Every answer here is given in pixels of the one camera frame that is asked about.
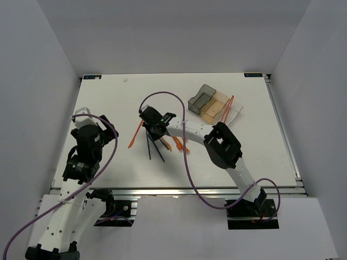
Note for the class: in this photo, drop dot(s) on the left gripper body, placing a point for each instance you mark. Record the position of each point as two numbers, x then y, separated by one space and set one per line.
107 135

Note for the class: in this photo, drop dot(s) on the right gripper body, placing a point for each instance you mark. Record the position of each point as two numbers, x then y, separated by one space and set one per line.
150 129

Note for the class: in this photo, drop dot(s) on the blue knife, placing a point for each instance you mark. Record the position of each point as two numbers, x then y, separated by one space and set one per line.
156 147

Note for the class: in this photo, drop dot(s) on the yellow chopstick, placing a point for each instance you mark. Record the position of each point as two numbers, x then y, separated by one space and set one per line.
167 144

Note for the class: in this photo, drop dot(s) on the orange knife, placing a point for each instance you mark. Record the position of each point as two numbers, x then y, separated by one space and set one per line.
135 135

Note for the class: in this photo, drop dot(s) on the yellow fork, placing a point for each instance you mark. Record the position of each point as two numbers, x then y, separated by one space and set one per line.
186 149

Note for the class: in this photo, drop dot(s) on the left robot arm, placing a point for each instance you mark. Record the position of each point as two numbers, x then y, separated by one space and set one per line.
78 208

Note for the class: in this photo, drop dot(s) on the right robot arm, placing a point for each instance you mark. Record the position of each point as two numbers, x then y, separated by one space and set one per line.
223 149

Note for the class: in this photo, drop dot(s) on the dark smoke plastic container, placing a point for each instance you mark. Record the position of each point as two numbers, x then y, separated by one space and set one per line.
203 96

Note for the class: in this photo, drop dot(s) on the orange plastic container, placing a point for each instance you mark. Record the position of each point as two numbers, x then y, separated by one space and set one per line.
212 111

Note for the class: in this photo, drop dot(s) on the clear plastic container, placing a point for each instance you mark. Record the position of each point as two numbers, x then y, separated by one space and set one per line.
229 112

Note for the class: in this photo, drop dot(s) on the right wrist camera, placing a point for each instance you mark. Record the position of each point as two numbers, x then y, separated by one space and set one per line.
143 108

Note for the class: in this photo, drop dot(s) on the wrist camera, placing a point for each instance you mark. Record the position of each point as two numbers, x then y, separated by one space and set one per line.
143 108
83 120

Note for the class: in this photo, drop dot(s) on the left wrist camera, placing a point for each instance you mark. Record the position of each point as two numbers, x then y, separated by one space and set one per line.
83 120

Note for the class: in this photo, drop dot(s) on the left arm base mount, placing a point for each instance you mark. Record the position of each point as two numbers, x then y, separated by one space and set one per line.
117 213

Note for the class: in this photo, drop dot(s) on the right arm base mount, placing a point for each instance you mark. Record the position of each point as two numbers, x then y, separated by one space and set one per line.
241 218

